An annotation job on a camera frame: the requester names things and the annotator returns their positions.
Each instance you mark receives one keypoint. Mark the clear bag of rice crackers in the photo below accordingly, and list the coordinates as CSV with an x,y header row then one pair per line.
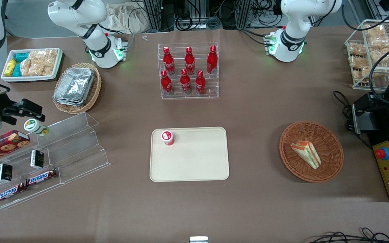
x,y
37,62
26,67
50,62

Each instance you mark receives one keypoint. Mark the white rectangular bin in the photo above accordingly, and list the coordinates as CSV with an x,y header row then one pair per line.
x,y
7,79

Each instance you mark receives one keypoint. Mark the triangle sandwich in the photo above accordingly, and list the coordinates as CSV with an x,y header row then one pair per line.
x,y
306,154

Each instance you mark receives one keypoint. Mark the red cola bottle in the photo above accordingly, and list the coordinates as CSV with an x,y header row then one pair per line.
x,y
200,84
212,60
169,62
189,62
166,84
185,83

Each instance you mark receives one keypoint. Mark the stack of foil trays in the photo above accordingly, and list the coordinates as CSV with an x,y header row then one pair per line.
x,y
74,86

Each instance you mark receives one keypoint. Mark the small black box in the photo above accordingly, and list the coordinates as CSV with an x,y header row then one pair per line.
x,y
37,159
4,172

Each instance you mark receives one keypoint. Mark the yellow snack packet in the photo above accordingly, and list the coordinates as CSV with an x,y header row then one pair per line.
x,y
10,67

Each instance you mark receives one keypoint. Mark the clear bag of fried snacks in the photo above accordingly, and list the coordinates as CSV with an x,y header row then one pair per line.
x,y
359,61
363,74
383,54
382,42
375,31
357,49

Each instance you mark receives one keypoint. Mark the clear acrylic stepped shelf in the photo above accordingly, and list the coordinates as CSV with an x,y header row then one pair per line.
x,y
76,148
19,189

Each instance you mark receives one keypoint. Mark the cup with green white lid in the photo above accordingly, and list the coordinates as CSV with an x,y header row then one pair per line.
x,y
34,126

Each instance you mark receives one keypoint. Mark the aluminium frame rack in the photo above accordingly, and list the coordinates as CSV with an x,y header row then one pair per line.
x,y
154,15

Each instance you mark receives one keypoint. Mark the teal snack packet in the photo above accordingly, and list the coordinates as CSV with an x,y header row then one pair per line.
x,y
21,57
17,70

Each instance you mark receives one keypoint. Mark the red bottle with white cap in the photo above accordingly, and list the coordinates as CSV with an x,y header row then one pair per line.
x,y
167,137

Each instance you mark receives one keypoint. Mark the clear acrylic bottle rack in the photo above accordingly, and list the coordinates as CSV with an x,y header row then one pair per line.
x,y
211,84

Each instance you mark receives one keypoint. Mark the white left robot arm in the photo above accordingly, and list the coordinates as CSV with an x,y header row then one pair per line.
x,y
295,20

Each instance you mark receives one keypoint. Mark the red plaid cookie box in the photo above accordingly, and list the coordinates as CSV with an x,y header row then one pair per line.
x,y
2,145

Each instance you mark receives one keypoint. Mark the Snickers bar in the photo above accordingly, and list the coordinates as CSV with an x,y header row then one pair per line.
x,y
10,193
42,177

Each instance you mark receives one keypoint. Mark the round brown wicker basket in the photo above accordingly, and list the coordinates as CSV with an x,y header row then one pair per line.
x,y
329,152

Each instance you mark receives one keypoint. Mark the beige plastic tray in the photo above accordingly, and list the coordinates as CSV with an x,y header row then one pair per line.
x,y
194,158

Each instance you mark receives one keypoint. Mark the cream cloth bag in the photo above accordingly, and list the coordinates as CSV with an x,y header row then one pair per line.
x,y
123,17

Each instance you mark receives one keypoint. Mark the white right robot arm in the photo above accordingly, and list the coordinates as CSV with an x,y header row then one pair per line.
x,y
79,17

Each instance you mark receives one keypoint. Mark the oval wicker basket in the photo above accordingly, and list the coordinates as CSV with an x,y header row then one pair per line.
x,y
95,91

